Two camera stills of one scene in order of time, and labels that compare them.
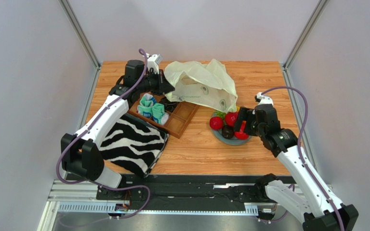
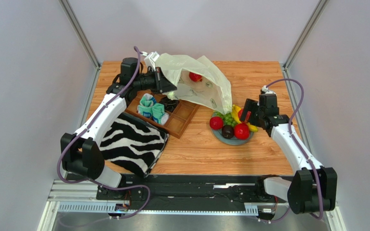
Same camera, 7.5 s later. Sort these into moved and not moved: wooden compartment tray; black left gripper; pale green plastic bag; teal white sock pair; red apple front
Moved: pale green plastic bag
Not moved: wooden compartment tray; black left gripper; teal white sock pair; red apple front
